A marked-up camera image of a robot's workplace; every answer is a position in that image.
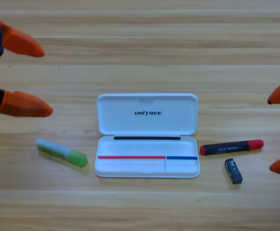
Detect black sleeved eraser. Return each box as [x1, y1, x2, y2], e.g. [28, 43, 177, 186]
[225, 158, 243, 185]

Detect red and black marker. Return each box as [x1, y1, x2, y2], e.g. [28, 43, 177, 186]
[200, 139, 265, 156]

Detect green highlighter pen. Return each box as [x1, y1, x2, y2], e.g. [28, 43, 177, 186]
[35, 138, 89, 168]

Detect white Unitree pencil case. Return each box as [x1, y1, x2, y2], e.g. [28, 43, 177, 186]
[94, 93, 200, 179]

